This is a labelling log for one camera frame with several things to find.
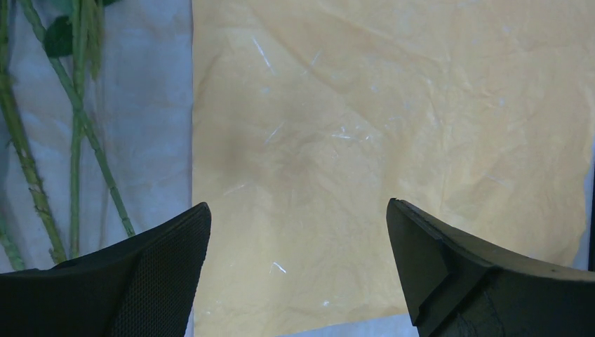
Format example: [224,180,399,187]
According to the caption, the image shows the pink cream rose stem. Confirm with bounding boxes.
[20,1,135,258]

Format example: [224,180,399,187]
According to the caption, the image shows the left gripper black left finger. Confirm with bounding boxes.
[1,203,211,336]

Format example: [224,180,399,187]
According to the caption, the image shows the orange yellow wrapping paper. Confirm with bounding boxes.
[192,1,594,336]

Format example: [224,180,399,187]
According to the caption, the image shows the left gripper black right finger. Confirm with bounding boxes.
[386,199,594,336]

